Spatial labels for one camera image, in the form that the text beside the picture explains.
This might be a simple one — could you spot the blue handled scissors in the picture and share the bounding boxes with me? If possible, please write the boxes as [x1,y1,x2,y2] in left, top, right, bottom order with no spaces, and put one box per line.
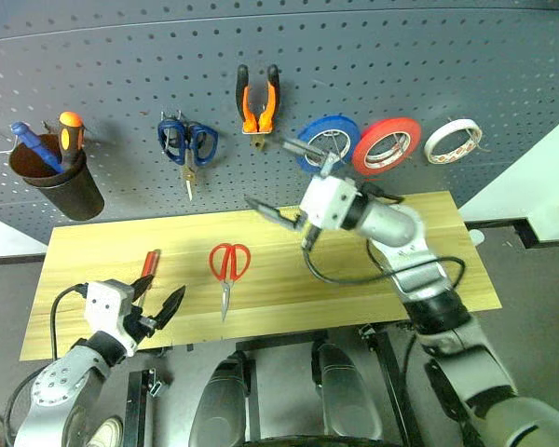
[157,110,220,203]

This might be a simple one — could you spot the white wire hook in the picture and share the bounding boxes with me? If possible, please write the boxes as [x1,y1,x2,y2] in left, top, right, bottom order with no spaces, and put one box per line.
[0,127,19,156]

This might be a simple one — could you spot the orange and black pliers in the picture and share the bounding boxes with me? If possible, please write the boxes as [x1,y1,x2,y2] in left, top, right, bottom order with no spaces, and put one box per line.
[234,63,282,153]

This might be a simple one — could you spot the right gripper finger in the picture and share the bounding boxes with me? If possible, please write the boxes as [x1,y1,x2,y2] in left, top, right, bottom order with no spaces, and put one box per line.
[243,196,305,232]
[280,138,343,179]

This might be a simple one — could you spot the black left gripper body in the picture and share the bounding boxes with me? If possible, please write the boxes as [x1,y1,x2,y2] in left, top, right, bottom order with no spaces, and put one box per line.
[120,297,162,348]

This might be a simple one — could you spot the black metal table frame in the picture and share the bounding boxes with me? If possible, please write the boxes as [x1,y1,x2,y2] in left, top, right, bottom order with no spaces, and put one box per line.
[122,325,426,447]

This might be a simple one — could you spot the red handled scissors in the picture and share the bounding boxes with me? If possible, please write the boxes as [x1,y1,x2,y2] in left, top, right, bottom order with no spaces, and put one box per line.
[208,242,253,324]

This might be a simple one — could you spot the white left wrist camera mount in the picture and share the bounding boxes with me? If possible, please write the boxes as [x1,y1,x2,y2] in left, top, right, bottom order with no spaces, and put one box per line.
[84,279,139,359]

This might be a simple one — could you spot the dark grey rounded shape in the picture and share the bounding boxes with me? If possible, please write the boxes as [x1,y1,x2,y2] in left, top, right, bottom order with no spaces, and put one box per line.
[310,341,384,441]
[198,350,253,444]

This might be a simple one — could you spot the grey perforated pegboard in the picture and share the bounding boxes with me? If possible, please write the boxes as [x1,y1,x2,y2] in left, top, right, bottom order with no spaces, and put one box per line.
[0,0,559,247]

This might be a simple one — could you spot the blue tape roll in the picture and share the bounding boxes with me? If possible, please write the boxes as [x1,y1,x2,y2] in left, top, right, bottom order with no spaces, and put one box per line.
[295,115,362,176]

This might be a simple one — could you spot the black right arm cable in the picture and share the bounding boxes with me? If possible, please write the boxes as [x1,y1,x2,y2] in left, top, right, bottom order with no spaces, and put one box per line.
[301,180,468,287]

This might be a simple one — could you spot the red handled hand tool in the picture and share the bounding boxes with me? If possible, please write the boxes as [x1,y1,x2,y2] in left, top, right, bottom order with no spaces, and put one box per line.
[136,249,162,309]

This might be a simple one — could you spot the silver metal bracket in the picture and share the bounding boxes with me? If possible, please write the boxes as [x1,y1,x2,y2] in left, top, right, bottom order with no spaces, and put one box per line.
[145,367,170,399]

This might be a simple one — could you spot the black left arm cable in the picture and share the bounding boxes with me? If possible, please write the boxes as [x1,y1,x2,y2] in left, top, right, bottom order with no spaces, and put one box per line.
[1,282,89,446]

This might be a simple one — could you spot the red tape roll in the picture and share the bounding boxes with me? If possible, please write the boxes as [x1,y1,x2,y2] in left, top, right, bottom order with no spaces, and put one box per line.
[351,116,423,178]

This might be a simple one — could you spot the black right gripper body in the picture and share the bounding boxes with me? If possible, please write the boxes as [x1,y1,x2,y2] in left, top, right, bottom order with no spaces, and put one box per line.
[300,217,324,251]

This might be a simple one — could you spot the blue handled screwdriver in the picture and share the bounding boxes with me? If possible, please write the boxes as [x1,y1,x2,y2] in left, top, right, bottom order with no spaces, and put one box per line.
[10,121,66,175]

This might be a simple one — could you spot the dark brown cup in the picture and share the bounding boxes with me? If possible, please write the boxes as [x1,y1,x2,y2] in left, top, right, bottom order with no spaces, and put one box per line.
[7,134,106,223]

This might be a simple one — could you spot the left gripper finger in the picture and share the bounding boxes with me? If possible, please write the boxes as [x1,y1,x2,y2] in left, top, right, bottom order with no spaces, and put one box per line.
[154,284,187,330]
[130,274,157,305]

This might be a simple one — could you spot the white tape roll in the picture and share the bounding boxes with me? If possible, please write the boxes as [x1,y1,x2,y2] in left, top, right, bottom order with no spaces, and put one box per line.
[423,118,485,166]

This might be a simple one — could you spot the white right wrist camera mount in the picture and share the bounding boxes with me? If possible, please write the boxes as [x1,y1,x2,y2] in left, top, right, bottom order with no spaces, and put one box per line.
[299,175,359,233]

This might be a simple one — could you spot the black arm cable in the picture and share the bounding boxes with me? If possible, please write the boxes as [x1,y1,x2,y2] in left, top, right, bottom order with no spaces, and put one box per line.
[1,282,89,446]
[301,180,468,287]

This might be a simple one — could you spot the orange and black screwdriver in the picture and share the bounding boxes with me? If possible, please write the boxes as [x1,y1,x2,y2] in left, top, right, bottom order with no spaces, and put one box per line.
[57,110,86,171]

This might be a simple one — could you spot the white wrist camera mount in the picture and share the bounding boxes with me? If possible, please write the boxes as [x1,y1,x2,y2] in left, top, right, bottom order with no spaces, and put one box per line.
[299,175,359,233]
[84,279,139,359]

